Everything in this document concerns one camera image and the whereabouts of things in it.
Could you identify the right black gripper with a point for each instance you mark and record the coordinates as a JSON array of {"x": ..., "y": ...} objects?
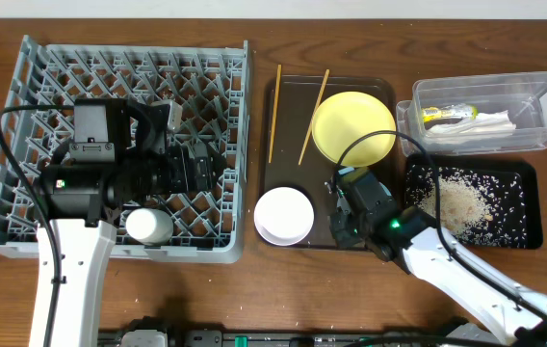
[{"x": 342, "y": 239}]

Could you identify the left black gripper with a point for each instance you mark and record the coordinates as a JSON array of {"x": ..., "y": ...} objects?
[{"x": 200, "y": 181}]

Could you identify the white cup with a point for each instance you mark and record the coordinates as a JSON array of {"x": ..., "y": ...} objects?
[{"x": 149, "y": 226}]

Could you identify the green snack wrapper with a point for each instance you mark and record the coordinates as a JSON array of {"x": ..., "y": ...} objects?
[{"x": 452, "y": 112}]

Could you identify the white napkin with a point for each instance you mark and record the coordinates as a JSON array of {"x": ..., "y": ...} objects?
[{"x": 481, "y": 123}]

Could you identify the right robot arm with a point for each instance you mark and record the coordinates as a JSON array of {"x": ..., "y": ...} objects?
[{"x": 512, "y": 312}]

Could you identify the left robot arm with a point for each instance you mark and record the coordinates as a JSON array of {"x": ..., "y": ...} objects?
[{"x": 82, "y": 191}]

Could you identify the white shallow bowl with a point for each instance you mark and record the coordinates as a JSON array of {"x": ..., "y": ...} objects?
[{"x": 283, "y": 216}]

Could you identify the yellow round plate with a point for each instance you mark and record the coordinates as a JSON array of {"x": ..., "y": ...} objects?
[{"x": 345, "y": 117}]

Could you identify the left wooden chopstick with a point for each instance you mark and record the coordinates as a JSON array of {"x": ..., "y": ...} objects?
[{"x": 274, "y": 114}]

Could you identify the wooden chopstick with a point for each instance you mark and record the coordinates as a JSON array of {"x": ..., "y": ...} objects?
[
  {"x": 310, "y": 125},
  {"x": 274, "y": 114}
]

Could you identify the spilled rice pile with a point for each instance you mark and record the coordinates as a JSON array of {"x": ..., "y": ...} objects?
[{"x": 478, "y": 207}]

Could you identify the black rectangular bin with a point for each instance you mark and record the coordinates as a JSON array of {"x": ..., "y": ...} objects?
[{"x": 529, "y": 185}]

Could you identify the right wooden chopstick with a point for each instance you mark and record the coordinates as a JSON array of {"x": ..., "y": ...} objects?
[{"x": 310, "y": 125}]

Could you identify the clear plastic container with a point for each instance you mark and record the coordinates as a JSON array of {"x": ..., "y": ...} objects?
[{"x": 523, "y": 95}]

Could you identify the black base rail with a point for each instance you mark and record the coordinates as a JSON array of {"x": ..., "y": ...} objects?
[{"x": 150, "y": 331}]

